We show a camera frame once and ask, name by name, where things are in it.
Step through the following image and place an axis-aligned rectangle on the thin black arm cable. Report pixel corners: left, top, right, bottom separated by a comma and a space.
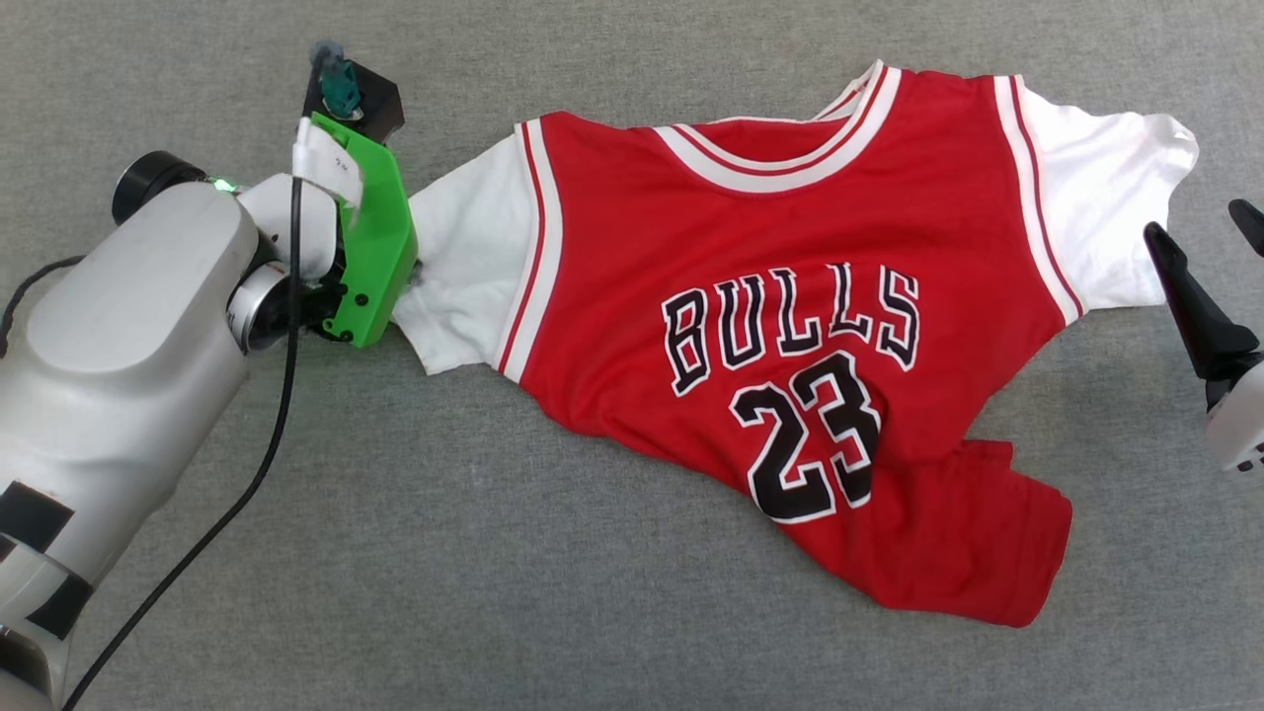
0, 255, 88, 358

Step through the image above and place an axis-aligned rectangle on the red white Bulls jersey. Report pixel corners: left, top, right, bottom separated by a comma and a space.
393, 59, 1201, 629

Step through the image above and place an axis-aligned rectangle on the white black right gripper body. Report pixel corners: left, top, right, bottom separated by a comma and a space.
1203, 354, 1264, 475

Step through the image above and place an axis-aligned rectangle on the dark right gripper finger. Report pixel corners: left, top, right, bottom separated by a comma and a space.
1228, 198, 1264, 260
1143, 222, 1263, 384

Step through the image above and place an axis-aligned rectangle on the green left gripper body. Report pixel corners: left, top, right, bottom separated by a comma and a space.
296, 111, 420, 349

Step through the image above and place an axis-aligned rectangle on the white cable tag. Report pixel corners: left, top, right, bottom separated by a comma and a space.
292, 118, 364, 206

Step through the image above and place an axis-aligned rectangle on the black camera cable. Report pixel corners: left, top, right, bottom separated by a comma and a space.
61, 44, 347, 711

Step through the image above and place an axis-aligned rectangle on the grey fabric sofa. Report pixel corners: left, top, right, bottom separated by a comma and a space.
0, 0, 1264, 711

